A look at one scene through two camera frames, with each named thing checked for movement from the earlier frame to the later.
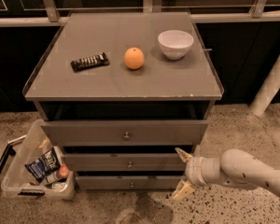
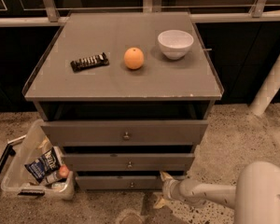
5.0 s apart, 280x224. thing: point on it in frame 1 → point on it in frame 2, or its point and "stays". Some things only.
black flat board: x=8 y=150 stays
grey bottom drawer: x=127 y=182 stays
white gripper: x=192 y=171 → x=170 y=188
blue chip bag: x=40 y=167 stays
